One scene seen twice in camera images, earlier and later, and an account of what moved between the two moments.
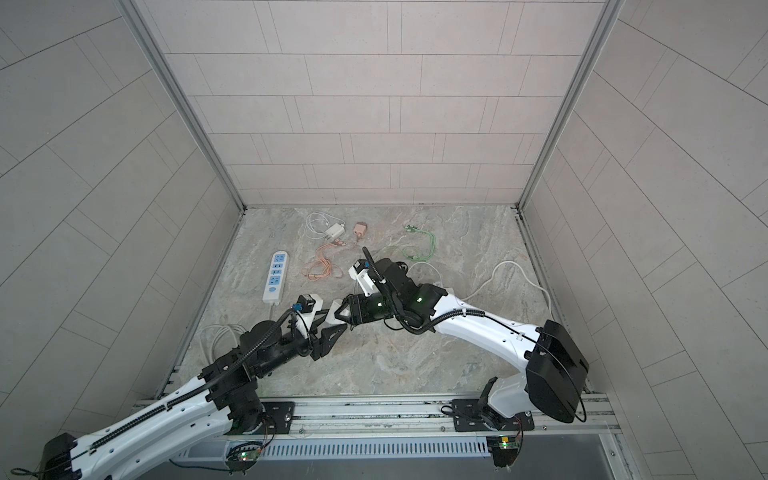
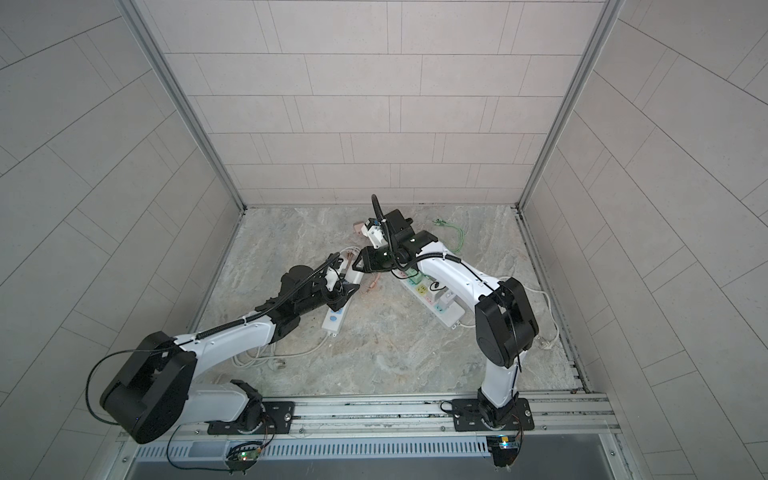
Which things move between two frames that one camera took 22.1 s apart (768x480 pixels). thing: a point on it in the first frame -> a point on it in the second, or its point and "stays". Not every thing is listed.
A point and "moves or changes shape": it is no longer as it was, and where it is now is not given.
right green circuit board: [504, 450] stays
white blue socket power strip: [275, 283] moves or changes shape
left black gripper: [321, 347] -> [338, 299]
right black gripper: [358, 307] -> [370, 262]
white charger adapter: [333, 231] -> [349, 255]
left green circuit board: [242, 457] stays
